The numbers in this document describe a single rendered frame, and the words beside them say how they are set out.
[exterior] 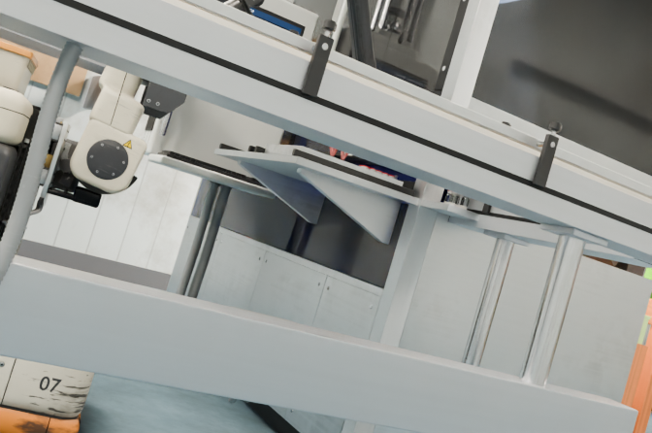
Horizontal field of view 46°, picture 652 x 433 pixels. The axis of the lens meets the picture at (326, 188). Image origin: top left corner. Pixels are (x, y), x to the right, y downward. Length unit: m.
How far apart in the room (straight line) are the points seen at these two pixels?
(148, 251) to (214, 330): 4.49
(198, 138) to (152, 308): 1.93
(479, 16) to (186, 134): 1.23
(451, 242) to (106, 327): 1.39
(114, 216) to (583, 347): 3.62
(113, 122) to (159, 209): 3.55
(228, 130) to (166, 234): 2.69
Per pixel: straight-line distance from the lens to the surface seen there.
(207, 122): 3.00
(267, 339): 1.18
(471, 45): 2.32
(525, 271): 2.48
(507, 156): 1.33
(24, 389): 1.94
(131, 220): 5.54
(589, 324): 2.71
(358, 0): 2.20
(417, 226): 2.22
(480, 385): 1.40
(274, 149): 2.28
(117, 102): 2.08
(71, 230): 5.45
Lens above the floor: 0.70
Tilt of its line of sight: 3 degrees up
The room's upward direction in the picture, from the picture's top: 17 degrees clockwise
